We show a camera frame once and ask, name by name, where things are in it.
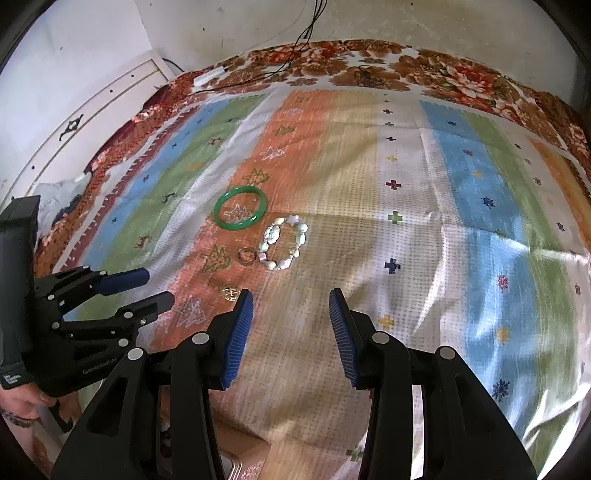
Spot green jade bangle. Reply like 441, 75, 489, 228
212, 185, 269, 231

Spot white pearl bracelet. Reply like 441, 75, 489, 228
257, 214, 310, 272

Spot crumpled grey white clothes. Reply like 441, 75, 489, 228
34, 173, 91, 236

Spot person's left hand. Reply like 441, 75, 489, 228
0, 383, 57, 428

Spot white wooden headboard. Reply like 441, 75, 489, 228
1, 50, 174, 205

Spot floral brown bed blanket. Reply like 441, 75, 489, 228
34, 39, 590, 276

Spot square metal tin box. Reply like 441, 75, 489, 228
158, 412, 270, 479

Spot black power cable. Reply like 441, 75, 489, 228
161, 0, 330, 96

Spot striped colourful cloth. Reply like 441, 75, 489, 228
57, 87, 590, 479

